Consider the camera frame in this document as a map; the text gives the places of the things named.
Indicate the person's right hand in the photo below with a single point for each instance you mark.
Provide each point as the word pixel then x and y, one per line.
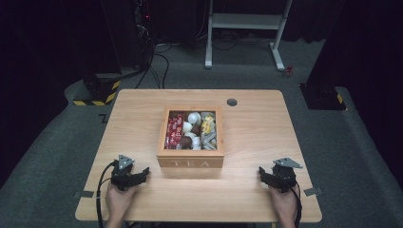
pixel 283 204

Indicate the person's left hand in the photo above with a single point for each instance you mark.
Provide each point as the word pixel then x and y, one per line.
pixel 118 201

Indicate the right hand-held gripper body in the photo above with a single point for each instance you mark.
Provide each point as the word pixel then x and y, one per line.
pixel 285 179

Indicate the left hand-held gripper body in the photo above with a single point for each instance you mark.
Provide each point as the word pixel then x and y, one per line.
pixel 122 177

